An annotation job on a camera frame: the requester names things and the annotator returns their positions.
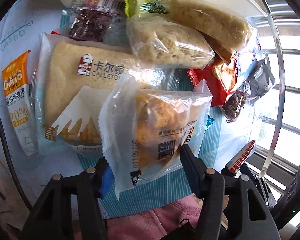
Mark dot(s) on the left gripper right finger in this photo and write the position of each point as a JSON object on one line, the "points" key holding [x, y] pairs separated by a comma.
{"points": [[207, 184]]}

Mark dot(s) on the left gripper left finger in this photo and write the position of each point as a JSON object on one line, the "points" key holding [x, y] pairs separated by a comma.
{"points": [[93, 184]]}

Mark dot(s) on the Calleton bread package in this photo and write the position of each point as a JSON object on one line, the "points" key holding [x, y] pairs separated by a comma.
{"points": [[73, 79]]}

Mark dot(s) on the meat floss bread package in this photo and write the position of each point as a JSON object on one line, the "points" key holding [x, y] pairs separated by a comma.
{"points": [[142, 130]]}

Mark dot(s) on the orange white oats bar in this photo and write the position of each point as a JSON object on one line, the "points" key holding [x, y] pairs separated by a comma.
{"points": [[17, 95]]}

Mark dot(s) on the clear rice cake bag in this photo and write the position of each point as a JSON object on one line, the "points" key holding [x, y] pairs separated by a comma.
{"points": [[160, 41]]}

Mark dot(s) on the green label rice crisp bar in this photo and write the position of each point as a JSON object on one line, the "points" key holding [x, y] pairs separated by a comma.
{"points": [[227, 27]]}

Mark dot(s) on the red patterned snack packet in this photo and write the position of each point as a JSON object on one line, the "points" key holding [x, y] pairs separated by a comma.
{"points": [[237, 161]]}

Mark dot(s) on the small dark plum packet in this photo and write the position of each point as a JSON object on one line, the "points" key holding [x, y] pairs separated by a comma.
{"points": [[258, 83]]}

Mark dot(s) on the red orange cracker packet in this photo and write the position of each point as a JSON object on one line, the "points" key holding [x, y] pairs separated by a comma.
{"points": [[220, 74]]}

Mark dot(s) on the blue white biscuit packet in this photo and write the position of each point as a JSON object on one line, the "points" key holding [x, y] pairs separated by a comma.
{"points": [[243, 62]]}

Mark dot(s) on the red dried plum packet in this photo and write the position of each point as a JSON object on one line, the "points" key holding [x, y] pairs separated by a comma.
{"points": [[96, 20]]}

